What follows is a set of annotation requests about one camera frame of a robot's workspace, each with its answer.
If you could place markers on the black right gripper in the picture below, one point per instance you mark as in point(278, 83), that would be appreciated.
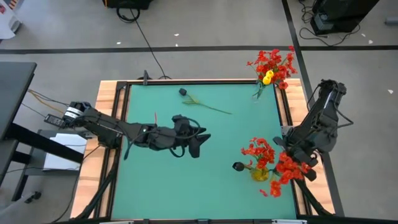
point(300, 149)

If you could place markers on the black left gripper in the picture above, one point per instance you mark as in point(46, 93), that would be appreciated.
point(178, 141)

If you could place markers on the red artificial flower bunch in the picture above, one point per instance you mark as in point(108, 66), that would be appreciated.
point(264, 67)
point(259, 152)
point(287, 172)
point(283, 71)

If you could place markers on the green stem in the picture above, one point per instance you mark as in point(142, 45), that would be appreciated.
point(266, 80)

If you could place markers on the yellow artificial tulip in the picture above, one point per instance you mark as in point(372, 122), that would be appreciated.
point(270, 73)

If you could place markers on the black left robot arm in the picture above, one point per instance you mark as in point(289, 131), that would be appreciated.
point(105, 127)

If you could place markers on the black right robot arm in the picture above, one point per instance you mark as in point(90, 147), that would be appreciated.
point(326, 112)

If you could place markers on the amber yellow glass vase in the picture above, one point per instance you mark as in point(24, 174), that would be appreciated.
point(259, 175)

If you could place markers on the clear glass vase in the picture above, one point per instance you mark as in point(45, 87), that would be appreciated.
point(258, 91)

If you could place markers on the green table mat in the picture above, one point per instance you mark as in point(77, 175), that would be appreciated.
point(186, 186)

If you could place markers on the white flat device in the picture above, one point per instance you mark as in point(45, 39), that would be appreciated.
point(65, 155)

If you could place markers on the black power adapter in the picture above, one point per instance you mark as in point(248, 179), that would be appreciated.
point(54, 120)

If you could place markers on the black floor box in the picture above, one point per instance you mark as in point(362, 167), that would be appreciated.
point(127, 3)

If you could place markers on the black equipment case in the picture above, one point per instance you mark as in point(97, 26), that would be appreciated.
point(342, 12)

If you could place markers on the dark grey desk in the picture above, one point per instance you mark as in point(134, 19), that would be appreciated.
point(12, 90)

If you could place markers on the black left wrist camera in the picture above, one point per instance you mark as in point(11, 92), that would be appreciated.
point(181, 122)

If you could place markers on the black frame strut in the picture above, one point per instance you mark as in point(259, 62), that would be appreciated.
point(99, 189)
point(311, 199)

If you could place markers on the white perforated bracket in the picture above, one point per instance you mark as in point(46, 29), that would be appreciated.
point(286, 130)

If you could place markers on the black aluminium table frame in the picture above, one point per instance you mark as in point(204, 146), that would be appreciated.
point(202, 82)

